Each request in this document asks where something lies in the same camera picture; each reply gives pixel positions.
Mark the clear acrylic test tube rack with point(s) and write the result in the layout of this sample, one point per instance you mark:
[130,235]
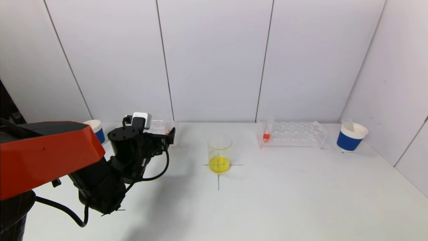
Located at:
[158,126]
[297,135]

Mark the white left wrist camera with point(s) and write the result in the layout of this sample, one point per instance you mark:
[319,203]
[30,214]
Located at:
[142,119]

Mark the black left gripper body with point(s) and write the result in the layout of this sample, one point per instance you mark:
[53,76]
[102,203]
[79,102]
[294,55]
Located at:
[152,144]

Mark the test tube with red pigment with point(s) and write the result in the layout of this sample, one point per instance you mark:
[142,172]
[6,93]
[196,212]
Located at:
[266,136]
[168,130]

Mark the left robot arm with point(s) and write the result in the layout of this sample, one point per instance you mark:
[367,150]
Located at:
[50,150]

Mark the test tube with yellow pigment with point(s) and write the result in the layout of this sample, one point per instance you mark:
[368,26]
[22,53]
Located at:
[347,125]

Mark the blue and white paper cup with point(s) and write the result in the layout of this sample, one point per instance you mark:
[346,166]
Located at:
[349,142]
[99,135]

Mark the clear glass beaker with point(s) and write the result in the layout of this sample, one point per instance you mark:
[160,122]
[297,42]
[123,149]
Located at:
[219,164]

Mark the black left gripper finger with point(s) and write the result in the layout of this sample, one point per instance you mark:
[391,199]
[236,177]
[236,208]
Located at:
[171,137]
[157,134]

